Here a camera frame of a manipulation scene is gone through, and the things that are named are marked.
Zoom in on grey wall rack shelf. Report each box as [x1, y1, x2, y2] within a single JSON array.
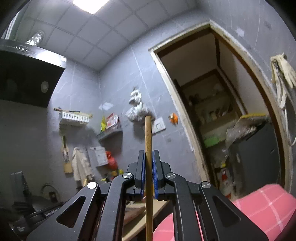
[[97, 126, 122, 142]]

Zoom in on beige hanging towel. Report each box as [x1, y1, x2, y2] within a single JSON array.
[[72, 147, 94, 186]]

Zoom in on yellow edged cushion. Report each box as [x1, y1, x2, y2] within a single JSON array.
[[236, 113, 270, 126]]

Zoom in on red plastic bag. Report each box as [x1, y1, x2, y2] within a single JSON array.
[[106, 151, 118, 171]]

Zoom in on white wall switch plate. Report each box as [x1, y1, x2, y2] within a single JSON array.
[[152, 117, 166, 135]]

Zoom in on dark grey cabinet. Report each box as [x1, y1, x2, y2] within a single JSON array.
[[229, 123, 281, 197]]

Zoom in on pink checked tablecloth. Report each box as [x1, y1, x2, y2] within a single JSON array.
[[153, 184, 295, 240]]

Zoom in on snack packets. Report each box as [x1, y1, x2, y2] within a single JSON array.
[[100, 113, 119, 132]]

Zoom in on pale wooden chopstick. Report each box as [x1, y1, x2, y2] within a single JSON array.
[[145, 115, 153, 241]]

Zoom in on orange wall hook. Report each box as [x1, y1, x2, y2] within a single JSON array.
[[168, 113, 179, 125]]

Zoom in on wooden knife holder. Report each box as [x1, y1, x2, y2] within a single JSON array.
[[62, 136, 73, 174]]

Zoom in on white wall basket shelf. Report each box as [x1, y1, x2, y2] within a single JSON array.
[[53, 108, 93, 126]]

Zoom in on black range hood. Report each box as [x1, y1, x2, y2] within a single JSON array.
[[0, 39, 67, 108]]

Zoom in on white plastic bag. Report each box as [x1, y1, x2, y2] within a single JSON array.
[[125, 88, 154, 123]]

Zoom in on white flexible hose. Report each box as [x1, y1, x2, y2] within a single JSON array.
[[272, 58, 296, 147]]

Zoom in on green box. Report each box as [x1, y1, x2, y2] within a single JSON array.
[[204, 136, 219, 148]]

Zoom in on grey wall box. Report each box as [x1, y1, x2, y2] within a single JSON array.
[[90, 146, 108, 167]]

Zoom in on white rubber glove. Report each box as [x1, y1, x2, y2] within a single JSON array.
[[270, 53, 296, 88]]

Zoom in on metal wok with lid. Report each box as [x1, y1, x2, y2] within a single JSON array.
[[12, 195, 63, 212]]

